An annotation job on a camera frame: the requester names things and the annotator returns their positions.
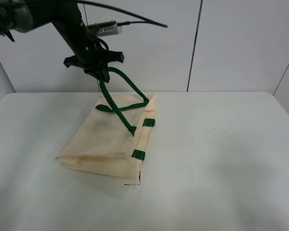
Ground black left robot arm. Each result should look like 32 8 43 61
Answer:
0 0 124 83

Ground black cable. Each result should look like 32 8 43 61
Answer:
76 0 169 28

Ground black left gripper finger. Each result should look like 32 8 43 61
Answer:
84 64 110 83

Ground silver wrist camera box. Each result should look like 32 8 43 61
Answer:
87 21 122 37

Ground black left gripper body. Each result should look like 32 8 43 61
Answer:
63 24 124 70

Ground white linen bag green handles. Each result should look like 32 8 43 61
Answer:
56 67 156 185

